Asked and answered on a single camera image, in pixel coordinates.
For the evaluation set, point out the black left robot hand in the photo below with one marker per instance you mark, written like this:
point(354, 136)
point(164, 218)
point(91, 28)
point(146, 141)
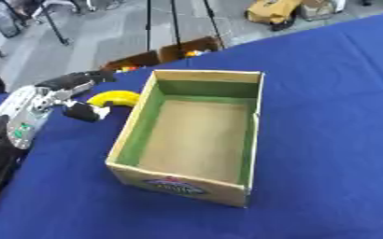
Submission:
point(83, 111)

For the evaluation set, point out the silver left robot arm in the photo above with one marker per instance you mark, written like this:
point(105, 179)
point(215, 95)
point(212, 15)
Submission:
point(16, 121)

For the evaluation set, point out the brown cardboard box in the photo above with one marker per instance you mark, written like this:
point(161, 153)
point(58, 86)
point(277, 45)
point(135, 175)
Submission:
point(189, 49)
point(130, 62)

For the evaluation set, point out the tan cardboard box green inside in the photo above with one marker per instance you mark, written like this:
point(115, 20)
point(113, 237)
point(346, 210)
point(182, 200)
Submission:
point(192, 133)

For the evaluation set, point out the yellow toy banana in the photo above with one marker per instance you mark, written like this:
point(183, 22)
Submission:
point(114, 97)

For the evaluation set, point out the black tripod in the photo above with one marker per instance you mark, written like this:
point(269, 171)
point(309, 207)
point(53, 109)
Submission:
point(177, 21)

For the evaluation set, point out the yellow bag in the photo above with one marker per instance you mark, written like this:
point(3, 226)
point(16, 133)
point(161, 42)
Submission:
point(273, 11)

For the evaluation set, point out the grey bag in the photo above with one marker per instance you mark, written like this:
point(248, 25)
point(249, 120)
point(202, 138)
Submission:
point(316, 8)

